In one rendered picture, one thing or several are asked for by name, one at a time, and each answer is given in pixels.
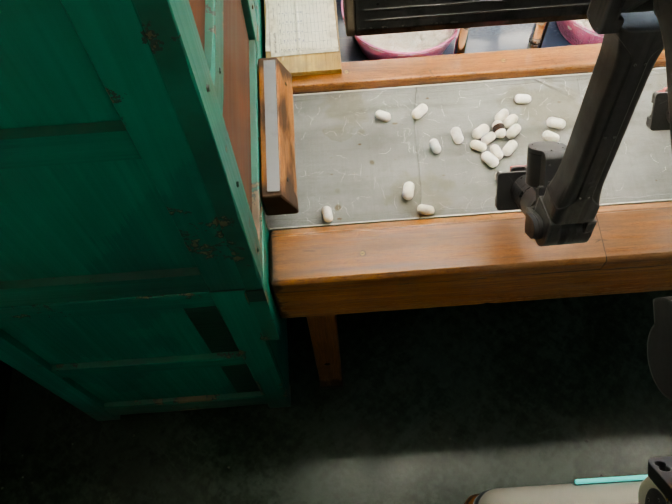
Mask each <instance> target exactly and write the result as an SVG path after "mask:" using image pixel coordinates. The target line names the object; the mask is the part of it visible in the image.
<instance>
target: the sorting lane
mask: <svg viewBox="0 0 672 504"><path fill-rule="evenodd" d="M591 75H592V73H578V74H565V75H551V76H538V77H524V78H510V79H497V80H483V81H470V82H456V83H442V84H429V85H415V86H402V87H388V88H374V89H361V90H347V91H334V92H320V93H306V94H293V107H294V133H295V146H294V147H295V163H296V180H297V198H298V210H299V212H298V213H295V214H282V215H269V231H270V232H271V231H273V230H284V229H298V228H311V227H325V226H339V225H352V224H366V223H380V222H393V221H407V220H421V219H434V218H448V217H462V216H475V215H489V214H503V213H516V212H522V211H521V210H520V209H516V210H502V211H499V210H497V208H496V207H495V196H496V190H497V183H496V180H495V178H494V175H495V173H496V172H498V171H501V172H510V166H517V165H522V166H523V165H527V151H528V144H530V143H532V142H537V141H547V140H545V139H544V138H543V137H542V134H543V132H544V131H546V130H549V131H552V132H554V133H556V134H558V135H559V137H560V139H559V141H558V142H560V143H563V144H566V145H567V144H568V141H569V138H570V136H571V133H572V130H573V127H574V124H575V121H576V118H577V115H578V113H579V110H580V107H581V104H582V101H583V98H584V95H585V92H586V89H587V87H588V84H589V81H590V78H591ZM665 87H667V75H666V67H660V68H653V69H652V71H651V73H650V75H649V78H648V80H647V82H646V85H645V87H644V89H643V92H642V94H641V97H640V99H639V101H638V104H637V106H636V108H635V111H634V113H633V115H632V118H631V120H630V123H629V125H628V127H627V130H626V132H625V134H624V137H623V139H622V141H621V144H620V146H619V149H618V151H617V153H616V156H615V158H614V160H613V163H612V165H611V167H610V170H609V172H608V175H607V177H606V179H605V182H604V184H603V187H602V191H601V195H600V202H599V204H600V206H612V205H626V204H639V203H653V202H667V201H672V151H671V136H670V130H658V131H652V130H650V129H649V128H648V127H647V126H646V121H647V116H650V114H651V112H652V106H653V103H651V101H652V95H653V93H654V92H655V91H656V92H657V91H660V90H662V89H663V88H665ZM517 94H528V95H530V96H531V101H530V102H529V103H528V104H518V103H516V102H515V100H514V98H515V96H516V95H517ZM420 104H426V105H427V107H428V110H427V112H426V113H425V114H424V115H423V116H422V117H421V118H420V119H414V118H413V117H412V111H413V110H414V109H415V108H416V107H417V106H418V105H420ZM501 109H507V110H508V111H509V115H511V114H515V115H517V116H518V121H517V123H515V124H519V125H520V126H521V131H520V132H519V133H518V134H517V135H516V136H515V138H513V139H509V138H508V137H507V136H506V135H505V137H504V138H497V137H496V138H495V139H494V140H493V141H492V142H490V143H489V144H487V145H486V146H487V148H486V150H485V151H488V152H490V153H491V151H490V147H491V146H492V145H494V144H496V145H498V146H499V147H500V149H501V151H502V149H503V147H504V146H505V145H506V144H507V143H508V142H509V141H510V140H515V141H516V142H517V144H518V146H517V149H516V150H515V151H514V152H513V153H512V154H511V155H510V156H505V155H503V158H502V159H500V160H499V164H498V166H496V167H494V168H492V167H490V166H488V165H487V164H486V163H485V162H483V161H482V159H481V155H482V153H483V152H480V151H477V150H474V149H472V148H471V147H470V143H471V141H472V140H478V141H480V142H481V138H482V137H481V138H480V139H474V138H473V137H472V131H473V130H474V129H475V128H477V127H479V126H480V125H481V124H487V125H488V126H489V132H494V131H493V129H492V124H493V122H494V121H495V115H496V114H497V113H498V112H499V111H500V110H501ZM378 110H382V111H385V112H388V113H390V115H391V119H390V121H388V122H385V121H382V120H379V119H377V118H376V117H375V113H376V111H378ZM509 115H508V116H509ZM549 117H556V118H561V119H564V120H565V122H566V126H565V127H564V128H563V129H556V128H552V127H549V126H548V125H547V123H546V121H547V119H548V118H549ZM453 127H459V128H460V129H461V132H462V135H463V137H464V140H463V142H462V143H461V144H456V143H455V142H454V141H453V137H452V135H451V129H452V128H453ZM489 132H488V133H489ZM433 138H435V139H437V140H438V142H439V144H440V146H441V152H440V153H438V154H435V153H433V151H432V149H431V147H430V145H429V142H430V140H431V139H433ZM485 151H484V152H485ZM408 181H410V182H412V183H413V184H414V186H415V188H414V195H413V198H412V199H411V200H405V199H404V198H403V196H402V193H403V186H404V184H405V183H406V182H408ZM420 204H424V205H430V206H433V207H434V210H435V211H434V213H433V214H432V215H424V214H420V213H418V211H417V207H418V206H419V205H420ZM324 206H329V207H330V208H331V210H332V215H333V220H332V221H331V222H329V223H328V222H325V221H324V219H323V214H322V208H323V207H324Z"/></svg>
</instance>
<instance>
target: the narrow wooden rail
mask: <svg viewBox="0 0 672 504"><path fill-rule="evenodd" d="M601 45H602V43H597V44H584V45H570V46H558V47H548V48H531V49H516V50H502V51H489V52H475V53H461V54H448V55H434V56H421V57H407V58H393V59H380V60H366V61H353V62H341V66H342V73H332V74H318V75H304V76H292V89H293V94H306V93H320V92H334V91H347V90H361V89H374V88H388V87H402V86H415V85H429V84H442V83H456V82H470V81H483V80H497V79H510V78H524V77H538V76H551V75H565V74H578V73H592V72H593V69H594V66H595V64H596V61H597V58H598V55H599V52H600V49H601ZM660 67H666V61H665V52H664V49H663V51H662V52H661V54H660V56H659V57H658V59H657V61H656V63H655V65H654V67H653V68H660Z"/></svg>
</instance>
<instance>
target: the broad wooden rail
mask: <svg viewBox="0 0 672 504"><path fill-rule="evenodd" d="M525 217H526V216H525V215H524V214H523V212H516V213H503V214H489V215H475V216H462V217H448V218H434V219H421V220H407V221H393V222H380V223H366V224H352V225H339V226H325V227H311V228H298V229H284V230H273V231H271V232H270V235H269V275H270V285H271V288H272V292H273V295H274V298H275V302H276V305H277V308H278V312H279V315H280V317H281V318H282V319H284V318H298V317H312V316H325V315H339V314H353V313H366V312H380V311H394V310H407V309H421V308H435V307H448V306H462V305H476V304H483V303H503V302H517V301H530V300H544V299H557V298H571V297H585V296H598V295H612V294H626V293H639V292H653V291H666V290H672V201H667V202H653V203H639V204H626V205H612V206H600V208H599V210H598V212H597V215H596V217H595V218H596V220H597V223H596V225H595V227H594V230H593V232H592V234H591V237H590V239H589V240H588V242H586V243H576V244H564V245H553V246H539V245H538V244H537V243H536V241H535V239H531V238H529V236H528V235H527V234H526V233H525Z"/></svg>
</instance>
